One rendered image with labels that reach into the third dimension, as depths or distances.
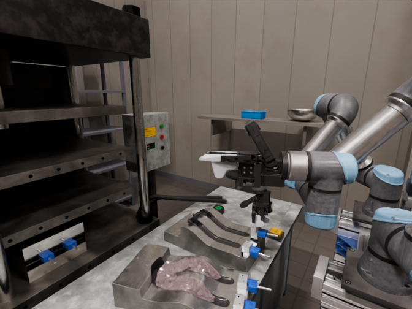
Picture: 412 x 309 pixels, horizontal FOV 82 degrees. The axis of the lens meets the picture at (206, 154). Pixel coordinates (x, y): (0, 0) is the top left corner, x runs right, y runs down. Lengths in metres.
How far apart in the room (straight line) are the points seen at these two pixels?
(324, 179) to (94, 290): 1.02
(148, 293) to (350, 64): 2.93
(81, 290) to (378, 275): 1.11
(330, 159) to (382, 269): 0.44
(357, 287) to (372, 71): 2.58
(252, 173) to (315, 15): 2.92
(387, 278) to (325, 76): 2.59
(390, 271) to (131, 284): 0.86
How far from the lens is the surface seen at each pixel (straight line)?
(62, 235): 1.41
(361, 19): 3.30
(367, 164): 1.43
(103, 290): 1.24
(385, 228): 0.89
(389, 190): 1.37
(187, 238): 1.31
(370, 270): 0.98
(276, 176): 0.60
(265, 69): 3.44
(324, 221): 0.66
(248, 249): 1.20
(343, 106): 1.15
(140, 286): 1.04
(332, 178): 0.61
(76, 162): 1.34
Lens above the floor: 1.61
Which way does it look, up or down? 14 degrees down
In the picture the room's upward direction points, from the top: straight up
